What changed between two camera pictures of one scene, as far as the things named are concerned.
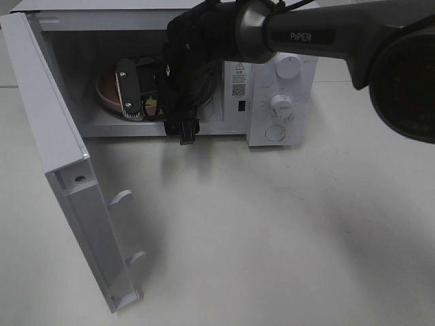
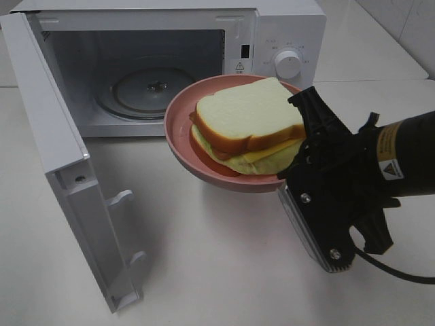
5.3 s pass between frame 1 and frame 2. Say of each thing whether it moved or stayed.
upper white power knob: stayed
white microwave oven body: stayed
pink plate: moved
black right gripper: moved
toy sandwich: moved
